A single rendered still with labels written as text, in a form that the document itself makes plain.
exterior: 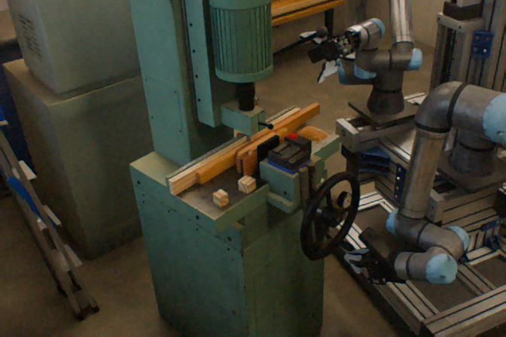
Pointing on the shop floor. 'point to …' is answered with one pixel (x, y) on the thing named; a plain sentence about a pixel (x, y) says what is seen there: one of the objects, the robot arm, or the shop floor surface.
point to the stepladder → (41, 224)
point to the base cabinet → (230, 277)
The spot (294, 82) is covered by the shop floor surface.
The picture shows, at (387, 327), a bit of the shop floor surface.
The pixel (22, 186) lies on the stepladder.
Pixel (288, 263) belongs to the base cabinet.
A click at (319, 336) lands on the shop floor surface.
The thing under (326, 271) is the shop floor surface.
